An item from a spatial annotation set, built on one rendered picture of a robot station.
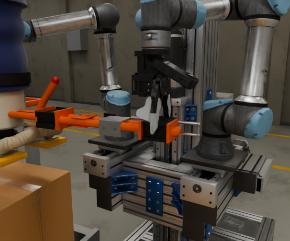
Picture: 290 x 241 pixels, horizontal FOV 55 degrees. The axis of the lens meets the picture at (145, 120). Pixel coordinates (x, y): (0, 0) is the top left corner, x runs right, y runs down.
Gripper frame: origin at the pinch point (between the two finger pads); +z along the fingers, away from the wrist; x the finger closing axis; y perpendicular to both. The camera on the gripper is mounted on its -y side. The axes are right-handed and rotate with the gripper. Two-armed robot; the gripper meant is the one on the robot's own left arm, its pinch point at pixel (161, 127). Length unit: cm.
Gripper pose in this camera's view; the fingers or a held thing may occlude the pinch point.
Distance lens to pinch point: 73.9
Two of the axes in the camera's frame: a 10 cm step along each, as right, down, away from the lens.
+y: -9.1, -0.9, 4.0
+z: 0.0, 9.8, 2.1
